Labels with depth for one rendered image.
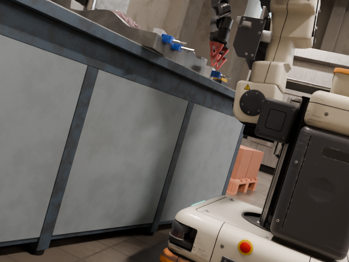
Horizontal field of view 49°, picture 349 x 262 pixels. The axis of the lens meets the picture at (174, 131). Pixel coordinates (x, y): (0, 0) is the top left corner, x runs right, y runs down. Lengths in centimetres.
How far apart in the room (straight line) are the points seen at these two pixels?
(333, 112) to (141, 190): 86
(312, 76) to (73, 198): 608
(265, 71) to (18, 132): 92
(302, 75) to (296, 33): 557
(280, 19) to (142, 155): 78
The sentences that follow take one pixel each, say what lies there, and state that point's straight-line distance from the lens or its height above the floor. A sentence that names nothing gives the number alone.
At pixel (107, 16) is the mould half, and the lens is 149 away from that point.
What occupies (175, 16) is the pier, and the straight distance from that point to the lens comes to 905.
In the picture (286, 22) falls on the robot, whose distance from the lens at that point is 161.
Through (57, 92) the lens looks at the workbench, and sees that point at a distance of 126.
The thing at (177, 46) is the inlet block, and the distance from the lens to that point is 154.
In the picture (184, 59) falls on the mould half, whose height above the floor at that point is 84.
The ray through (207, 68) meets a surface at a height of 84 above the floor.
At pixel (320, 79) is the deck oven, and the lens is 712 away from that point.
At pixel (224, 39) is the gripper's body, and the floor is 98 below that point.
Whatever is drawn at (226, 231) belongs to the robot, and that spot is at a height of 26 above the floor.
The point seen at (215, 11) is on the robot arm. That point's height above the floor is 110.
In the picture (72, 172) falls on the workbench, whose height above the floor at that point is 30.
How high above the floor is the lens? 61
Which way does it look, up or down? 3 degrees down
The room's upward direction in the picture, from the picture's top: 16 degrees clockwise
